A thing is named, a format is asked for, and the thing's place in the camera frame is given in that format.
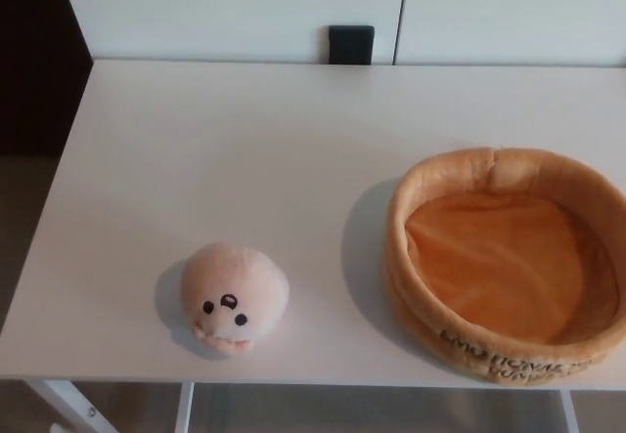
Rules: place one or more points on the black wall socket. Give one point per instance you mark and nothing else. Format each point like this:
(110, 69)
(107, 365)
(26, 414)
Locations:
(351, 44)

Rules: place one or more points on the beige plush dumpling toy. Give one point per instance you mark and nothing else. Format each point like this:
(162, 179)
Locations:
(235, 281)

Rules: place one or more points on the dark brown wooden panel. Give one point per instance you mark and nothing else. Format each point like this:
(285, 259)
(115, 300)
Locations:
(34, 61)

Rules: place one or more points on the white table leg frame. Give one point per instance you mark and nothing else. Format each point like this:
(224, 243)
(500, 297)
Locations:
(570, 413)
(184, 408)

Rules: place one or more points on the white diagonal table brace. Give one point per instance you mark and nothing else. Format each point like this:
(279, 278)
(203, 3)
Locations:
(68, 401)

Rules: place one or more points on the orange round plush plate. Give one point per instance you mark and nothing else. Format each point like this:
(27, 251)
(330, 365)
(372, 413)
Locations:
(494, 257)

